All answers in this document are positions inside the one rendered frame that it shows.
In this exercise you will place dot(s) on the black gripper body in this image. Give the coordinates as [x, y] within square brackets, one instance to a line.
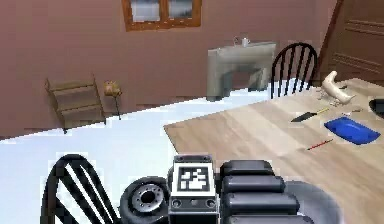
[144, 199]

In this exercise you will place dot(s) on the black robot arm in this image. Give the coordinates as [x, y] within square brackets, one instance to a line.
[240, 196]

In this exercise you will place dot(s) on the black bowl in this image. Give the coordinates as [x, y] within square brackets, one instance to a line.
[378, 106]

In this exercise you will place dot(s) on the black spindle-back chair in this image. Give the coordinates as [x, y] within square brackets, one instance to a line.
[293, 70]
[63, 193]

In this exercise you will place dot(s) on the brown wooden shelf unit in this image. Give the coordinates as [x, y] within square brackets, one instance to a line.
[77, 103]

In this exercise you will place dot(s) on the light wooden dining table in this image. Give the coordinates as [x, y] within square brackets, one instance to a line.
[266, 140]

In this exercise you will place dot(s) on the grey stone side table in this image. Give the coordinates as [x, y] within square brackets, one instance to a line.
[233, 63]

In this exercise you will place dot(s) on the red pencil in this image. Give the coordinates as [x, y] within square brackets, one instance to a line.
[320, 144]

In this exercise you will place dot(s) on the brown framed window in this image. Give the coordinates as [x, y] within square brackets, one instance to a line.
[163, 13]

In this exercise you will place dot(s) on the white mug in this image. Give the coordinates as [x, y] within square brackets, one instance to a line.
[245, 42]

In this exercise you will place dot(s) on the blue rectangular plate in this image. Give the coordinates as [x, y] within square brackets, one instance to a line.
[351, 130]

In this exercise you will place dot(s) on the cream curved statue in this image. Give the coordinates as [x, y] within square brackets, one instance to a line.
[335, 87]

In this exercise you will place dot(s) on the brown panelled room door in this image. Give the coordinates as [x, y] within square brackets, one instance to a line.
[356, 43]

